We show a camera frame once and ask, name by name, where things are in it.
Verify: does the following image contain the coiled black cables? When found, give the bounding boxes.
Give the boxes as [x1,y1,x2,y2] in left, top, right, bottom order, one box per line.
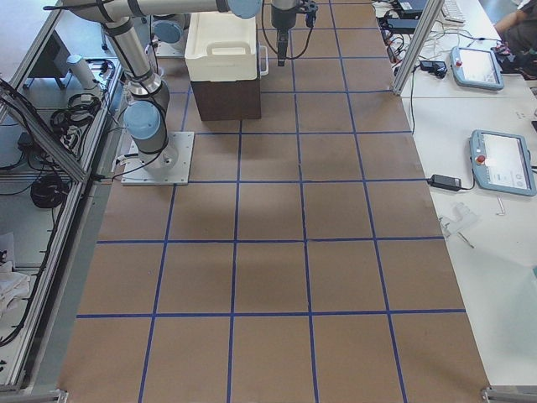
[29,171,70,210]

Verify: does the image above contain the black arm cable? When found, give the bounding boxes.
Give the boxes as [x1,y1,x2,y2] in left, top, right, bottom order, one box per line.
[259,0,315,60]

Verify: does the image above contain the seated person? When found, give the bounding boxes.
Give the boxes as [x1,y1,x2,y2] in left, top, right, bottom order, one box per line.
[494,2,536,52]

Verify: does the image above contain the aluminium frame rail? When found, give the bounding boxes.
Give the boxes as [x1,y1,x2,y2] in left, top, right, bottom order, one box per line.
[1,1,122,393]

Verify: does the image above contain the teach pendant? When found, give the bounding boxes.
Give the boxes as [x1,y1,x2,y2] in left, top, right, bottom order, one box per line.
[469,129,536,196]
[450,46,504,91]

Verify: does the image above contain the clear plastic bracket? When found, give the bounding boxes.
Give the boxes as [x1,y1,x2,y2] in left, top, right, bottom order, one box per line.
[438,202,479,238]

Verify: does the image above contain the dark brown drawer cabinet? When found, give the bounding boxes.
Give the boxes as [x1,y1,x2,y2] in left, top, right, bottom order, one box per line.
[191,78,262,121]

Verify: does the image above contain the metal allen key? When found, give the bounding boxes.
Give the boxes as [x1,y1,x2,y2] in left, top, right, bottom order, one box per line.
[496,196,506,217]

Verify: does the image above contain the white plastic tray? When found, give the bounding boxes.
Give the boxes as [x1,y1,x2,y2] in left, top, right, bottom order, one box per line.
[185,12,258,82]

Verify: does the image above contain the black power brick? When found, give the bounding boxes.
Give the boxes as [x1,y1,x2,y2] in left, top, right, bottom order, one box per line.
[427,174,462,191]

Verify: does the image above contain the white drawer handle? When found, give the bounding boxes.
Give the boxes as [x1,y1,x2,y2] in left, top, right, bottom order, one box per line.
[258,44,269,76]

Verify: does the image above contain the aluminium frame post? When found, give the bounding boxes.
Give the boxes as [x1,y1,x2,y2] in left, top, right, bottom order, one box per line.
[392,0,444,96]

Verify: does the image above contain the white keyboard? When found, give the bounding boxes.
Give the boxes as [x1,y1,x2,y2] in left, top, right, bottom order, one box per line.
[441,0,466,25]

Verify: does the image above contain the far teach pendant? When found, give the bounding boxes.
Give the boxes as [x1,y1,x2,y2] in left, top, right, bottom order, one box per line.
[450,46,504,91]

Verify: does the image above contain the white cloth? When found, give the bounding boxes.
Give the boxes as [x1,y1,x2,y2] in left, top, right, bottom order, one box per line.
[0,233,33,311]

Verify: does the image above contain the grey metal base plate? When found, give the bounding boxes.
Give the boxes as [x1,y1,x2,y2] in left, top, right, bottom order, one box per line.
[120,132,195,186]

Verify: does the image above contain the small black adapter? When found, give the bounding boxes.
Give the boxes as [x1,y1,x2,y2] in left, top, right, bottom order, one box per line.
[420,60,447,79]

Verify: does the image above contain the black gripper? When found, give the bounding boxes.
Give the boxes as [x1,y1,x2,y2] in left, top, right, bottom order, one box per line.
[270,0,317,66]

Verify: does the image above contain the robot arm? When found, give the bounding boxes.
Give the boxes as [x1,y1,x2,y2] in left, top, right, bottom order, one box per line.
[44,1,264,168]

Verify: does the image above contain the near teach pendant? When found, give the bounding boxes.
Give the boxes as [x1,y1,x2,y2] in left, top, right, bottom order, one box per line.
[469,129,536,196]

